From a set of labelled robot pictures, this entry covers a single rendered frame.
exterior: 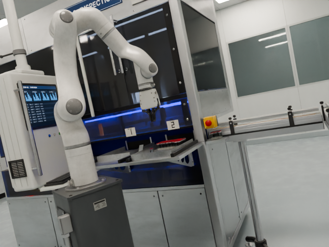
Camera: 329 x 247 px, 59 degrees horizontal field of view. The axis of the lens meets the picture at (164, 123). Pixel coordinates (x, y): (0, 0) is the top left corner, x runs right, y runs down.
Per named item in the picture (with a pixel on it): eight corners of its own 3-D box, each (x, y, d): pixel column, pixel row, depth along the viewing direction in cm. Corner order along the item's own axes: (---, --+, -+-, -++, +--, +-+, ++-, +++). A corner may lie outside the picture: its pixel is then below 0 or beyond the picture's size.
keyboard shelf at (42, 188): (69, 174, 227) (68, 171, 227) (101, 169, 219) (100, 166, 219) (29, 194, 184) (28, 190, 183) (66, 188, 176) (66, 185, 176)
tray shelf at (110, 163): (120, 154, 225) (120, 151, 225) (206, 142, 194) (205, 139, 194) (78, 171, 182) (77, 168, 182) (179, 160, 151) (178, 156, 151)
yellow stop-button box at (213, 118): (208, 127, 191) (205, 116, 191) (218, 126, 188) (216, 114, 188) (204, 129, 184) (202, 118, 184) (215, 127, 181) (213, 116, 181)
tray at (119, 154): (125, 150, 223) (124, 146, 223) (154, 146, 211) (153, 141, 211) (97, 161, 192) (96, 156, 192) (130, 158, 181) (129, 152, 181)
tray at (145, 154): (158, 148, 198) (156, 143, 198) (193, 143, 186) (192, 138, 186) (131, 160, 167) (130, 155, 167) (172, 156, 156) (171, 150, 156)
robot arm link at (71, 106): (81, 121, 142) (89, 119, 128) (55, 123, 136) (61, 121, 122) (72, 19, 143) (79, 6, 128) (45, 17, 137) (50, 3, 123)
